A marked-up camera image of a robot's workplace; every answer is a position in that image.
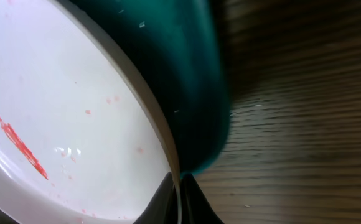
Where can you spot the white plate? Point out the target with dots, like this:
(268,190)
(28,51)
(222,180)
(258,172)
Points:
(82,137)

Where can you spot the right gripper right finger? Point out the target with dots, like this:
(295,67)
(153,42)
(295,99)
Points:
(195,207)

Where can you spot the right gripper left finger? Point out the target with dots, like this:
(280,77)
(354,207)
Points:
(163,208)

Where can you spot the teal plastic tray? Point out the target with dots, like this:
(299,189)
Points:
(173,44)

